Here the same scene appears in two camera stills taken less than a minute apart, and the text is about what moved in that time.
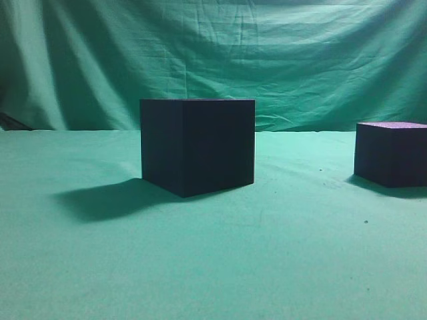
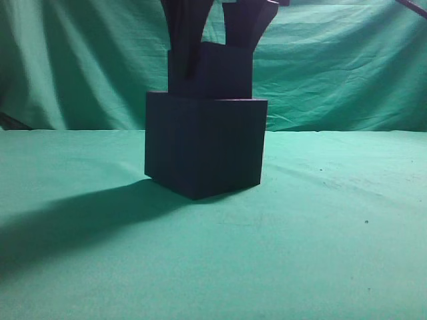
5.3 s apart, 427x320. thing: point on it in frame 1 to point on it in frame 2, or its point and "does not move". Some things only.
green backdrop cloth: x=310 y=65 does not move
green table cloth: x=83 y=237 does not move
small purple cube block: x=391 y=154 to x=222 y=73
